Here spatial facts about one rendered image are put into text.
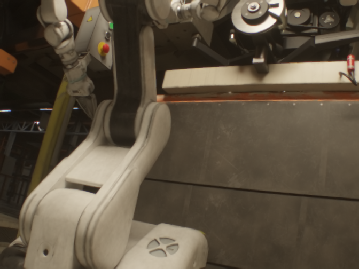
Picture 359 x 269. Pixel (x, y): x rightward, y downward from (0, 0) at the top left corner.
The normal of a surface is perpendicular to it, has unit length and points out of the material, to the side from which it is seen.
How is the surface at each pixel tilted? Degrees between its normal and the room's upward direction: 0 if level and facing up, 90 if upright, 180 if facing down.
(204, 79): 90
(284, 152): 90
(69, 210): 65
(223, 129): 90
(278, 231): 90
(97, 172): 48
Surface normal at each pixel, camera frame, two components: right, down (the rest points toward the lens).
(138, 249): -0.03, -0.94
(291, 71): -0.45, -0.33
